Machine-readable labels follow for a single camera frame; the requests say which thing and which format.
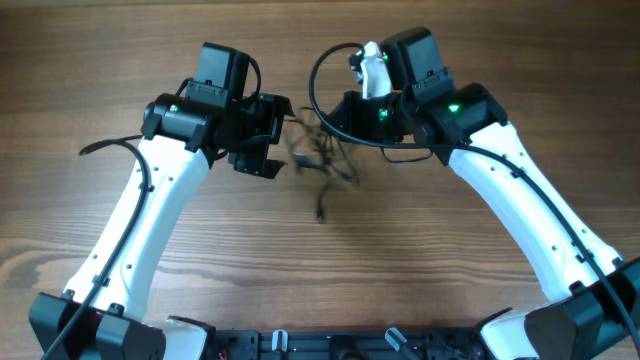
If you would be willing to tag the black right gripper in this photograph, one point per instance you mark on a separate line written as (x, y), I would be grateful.
(351, 107)

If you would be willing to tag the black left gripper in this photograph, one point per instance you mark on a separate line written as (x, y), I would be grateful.
(271, 108)

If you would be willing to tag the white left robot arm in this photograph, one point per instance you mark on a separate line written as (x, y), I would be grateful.
(100, 314)

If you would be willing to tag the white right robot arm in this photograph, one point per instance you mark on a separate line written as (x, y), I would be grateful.
(592, 294)

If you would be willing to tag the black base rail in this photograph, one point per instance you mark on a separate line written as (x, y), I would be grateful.
(391, 344)

